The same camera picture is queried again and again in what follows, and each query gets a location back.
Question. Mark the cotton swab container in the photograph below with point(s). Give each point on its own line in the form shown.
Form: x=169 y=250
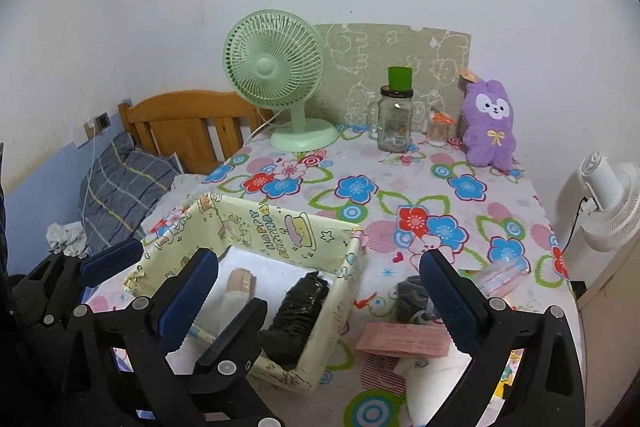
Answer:
x=437 y=134

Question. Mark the purple plush rabbit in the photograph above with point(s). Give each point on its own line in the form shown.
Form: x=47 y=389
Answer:
x=487 y=132

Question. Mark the beige white rolled cloth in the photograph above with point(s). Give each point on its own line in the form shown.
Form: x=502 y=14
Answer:
x=240 y=284

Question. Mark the white standing fan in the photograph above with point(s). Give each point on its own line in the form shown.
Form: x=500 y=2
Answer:
x=607 y=187

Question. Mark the green orange tissue pack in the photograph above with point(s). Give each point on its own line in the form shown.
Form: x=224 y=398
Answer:
x=420 y=382

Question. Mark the green plastic cup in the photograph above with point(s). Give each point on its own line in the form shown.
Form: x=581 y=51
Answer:
x=401 y=78

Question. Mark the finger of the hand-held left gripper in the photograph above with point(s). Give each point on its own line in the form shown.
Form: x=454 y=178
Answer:
x=235 y=337
x=112 y=259

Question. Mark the green desk fan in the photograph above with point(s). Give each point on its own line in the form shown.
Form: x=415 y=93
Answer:
x=272 y=67

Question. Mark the glass jar mug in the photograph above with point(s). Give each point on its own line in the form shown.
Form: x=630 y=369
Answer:
x=395 y=127

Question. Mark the white crumpled cloth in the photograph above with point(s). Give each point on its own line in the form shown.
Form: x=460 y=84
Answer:
x=65 y=234

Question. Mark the black crumpled cloth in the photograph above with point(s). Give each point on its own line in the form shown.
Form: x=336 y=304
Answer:
x=300 y=312

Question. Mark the pink wipes packet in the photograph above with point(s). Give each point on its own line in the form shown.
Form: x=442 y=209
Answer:
x=400 y=339

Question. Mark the wall socket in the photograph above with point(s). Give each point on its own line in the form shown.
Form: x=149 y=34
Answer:
x=102 y=121

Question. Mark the yellow printed storage box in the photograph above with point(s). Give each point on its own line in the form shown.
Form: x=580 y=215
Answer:
x=280 y=227

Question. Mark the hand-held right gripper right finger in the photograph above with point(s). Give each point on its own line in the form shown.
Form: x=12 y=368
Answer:
x=447 y=302

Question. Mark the floral tablecloth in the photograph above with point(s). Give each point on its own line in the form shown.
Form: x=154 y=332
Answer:
x=350 y=187

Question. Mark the clear pink plastic packet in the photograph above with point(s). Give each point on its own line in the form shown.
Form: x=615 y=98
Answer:
x=500 y=279

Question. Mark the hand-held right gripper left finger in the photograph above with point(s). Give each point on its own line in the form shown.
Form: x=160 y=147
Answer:
x=192 y=302

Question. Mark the blue plaid pillow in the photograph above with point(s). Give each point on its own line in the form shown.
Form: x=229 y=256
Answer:
x=120 y=187

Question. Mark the beige cabinet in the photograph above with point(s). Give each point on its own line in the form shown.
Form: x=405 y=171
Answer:
x=615 y=307

